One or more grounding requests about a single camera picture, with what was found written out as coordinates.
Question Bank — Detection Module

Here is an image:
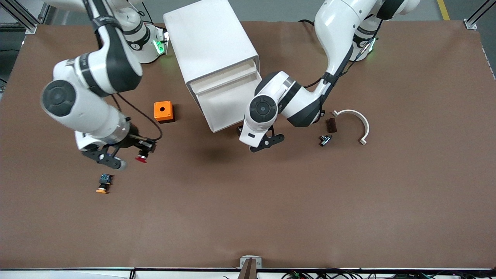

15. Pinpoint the grey metal mount bracket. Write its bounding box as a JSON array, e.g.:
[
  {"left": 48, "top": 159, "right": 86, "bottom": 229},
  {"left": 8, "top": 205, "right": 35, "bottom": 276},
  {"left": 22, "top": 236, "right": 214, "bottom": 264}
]
[{"left": 239, "top": 255, "right": 262, "bottom": 270}]

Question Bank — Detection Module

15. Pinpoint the green-lit right base connector plate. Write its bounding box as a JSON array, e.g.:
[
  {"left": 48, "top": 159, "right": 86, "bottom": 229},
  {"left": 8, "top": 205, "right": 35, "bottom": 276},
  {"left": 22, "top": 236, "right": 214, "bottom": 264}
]
[{"left": 153, "top": 25, "right": 170, "bottom": 55}]

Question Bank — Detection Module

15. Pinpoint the brown camera pole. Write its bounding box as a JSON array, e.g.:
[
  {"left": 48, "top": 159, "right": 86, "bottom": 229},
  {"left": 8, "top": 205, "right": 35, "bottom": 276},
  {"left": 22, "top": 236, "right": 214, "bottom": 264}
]
[{"left": 237, "top": 258, "right": 257, "bottom": 279}]

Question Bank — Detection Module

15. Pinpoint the red mushroom push button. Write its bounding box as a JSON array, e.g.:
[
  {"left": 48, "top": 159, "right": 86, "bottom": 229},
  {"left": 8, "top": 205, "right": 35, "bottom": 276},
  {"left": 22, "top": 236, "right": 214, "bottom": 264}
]
[{"left": 135, "top": 146, "right": 152, "bottom": 164}]

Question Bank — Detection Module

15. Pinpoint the white drawer cabinet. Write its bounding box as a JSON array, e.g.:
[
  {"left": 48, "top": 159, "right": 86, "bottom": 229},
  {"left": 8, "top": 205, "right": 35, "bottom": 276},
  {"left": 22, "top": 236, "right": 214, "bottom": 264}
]
[{"left": 163, "top": 0, "right": 261, "bottom": 117}]

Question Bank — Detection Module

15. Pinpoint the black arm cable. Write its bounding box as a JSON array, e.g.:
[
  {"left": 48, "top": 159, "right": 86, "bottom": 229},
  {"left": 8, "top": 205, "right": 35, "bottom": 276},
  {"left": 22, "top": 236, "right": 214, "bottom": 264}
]
[
  {"left": 112, "top": 93, "right": 163, "bottom": 142},
  {"left": 303, "top": 23, "right": 384, "bottom": 89}
]

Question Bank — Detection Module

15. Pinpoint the white curved plastic bracket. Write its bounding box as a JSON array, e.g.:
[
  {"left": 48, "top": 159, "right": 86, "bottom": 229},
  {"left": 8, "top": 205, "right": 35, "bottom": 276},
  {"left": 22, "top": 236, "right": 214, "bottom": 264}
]
[{"left": 332, "top": 109, "right": 370, "bottom": 146}]

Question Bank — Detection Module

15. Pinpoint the white plastic drawer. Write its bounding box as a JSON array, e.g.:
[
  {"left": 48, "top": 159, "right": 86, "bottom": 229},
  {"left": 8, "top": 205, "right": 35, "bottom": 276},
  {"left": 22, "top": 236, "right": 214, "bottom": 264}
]
[
  {"left": 190, "top": 62, "right": 259, "bottom": 95},
  {"left": 193, "top": 70, "right": 261, "bottom": 133}
]

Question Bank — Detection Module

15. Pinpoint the orange button box with hole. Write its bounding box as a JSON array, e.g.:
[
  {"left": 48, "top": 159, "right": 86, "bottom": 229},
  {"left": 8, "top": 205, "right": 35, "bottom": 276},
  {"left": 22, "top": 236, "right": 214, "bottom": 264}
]
[{"left": 154, "top": 101, "right": 175, "bottom": 124}]

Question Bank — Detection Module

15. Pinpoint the aluminium frame profile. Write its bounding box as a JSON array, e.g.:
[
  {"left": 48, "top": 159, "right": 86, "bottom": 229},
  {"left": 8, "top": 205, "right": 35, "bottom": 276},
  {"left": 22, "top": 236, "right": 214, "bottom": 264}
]
[
  {"left": 464, "top": 0, "right": 496, "bottom": 31},
  {"left": 0, "top": 0, "right": 51, "bottom": 33}
]

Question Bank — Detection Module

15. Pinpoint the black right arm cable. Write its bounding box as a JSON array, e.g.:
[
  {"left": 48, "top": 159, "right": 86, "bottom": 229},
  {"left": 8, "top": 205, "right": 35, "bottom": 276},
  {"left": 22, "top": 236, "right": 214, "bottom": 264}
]
[{"left": 112, "top": 93, "right": 163, "bottom": 142}]

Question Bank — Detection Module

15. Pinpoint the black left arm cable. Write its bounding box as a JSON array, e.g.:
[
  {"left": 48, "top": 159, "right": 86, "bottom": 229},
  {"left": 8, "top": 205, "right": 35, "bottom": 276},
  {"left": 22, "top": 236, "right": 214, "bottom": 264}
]
[{"left": 303, "top": 23, "right": 384, "bottom": 89}]

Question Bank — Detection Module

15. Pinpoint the orange mushroom push button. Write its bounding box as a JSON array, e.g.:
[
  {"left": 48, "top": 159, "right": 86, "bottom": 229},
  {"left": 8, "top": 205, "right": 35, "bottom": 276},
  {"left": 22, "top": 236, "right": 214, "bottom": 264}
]
[{"left": 96, "top": 174, "right": 114, "bottom": 194}]

